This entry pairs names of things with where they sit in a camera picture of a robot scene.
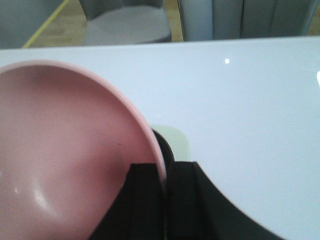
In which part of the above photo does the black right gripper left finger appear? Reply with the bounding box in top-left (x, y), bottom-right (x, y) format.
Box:
top-left (89, 163), bottom-right (165, 240)

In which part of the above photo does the green breakfast maker base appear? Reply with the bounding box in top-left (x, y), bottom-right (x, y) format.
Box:
top-left (151, 124), bottom-right (191, 162)

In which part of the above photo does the right grey chair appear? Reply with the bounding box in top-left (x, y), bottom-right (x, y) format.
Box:
top-left (178, 0), bottom-right (320, 42)

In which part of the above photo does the black frying pan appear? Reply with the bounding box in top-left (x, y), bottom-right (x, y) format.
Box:
top-left (152, 129), bottom-right (175, 170)

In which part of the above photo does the left grey chair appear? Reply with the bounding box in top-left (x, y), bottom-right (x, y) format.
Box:
top-left (79, 0), bottom-right (172, 46)

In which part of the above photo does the pink bowl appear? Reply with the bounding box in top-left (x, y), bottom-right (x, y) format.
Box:
top-left (0, 60), bottom-right (166, 240)

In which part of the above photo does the grey chair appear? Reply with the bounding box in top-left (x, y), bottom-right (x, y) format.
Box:
top-left (178, 0), bottom-right (320, 42)
top-left (79, 0), bottom-right (172, 46)

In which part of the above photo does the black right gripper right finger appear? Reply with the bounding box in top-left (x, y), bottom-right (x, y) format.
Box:
top-left (167, 161), bottom-right (280, 240)

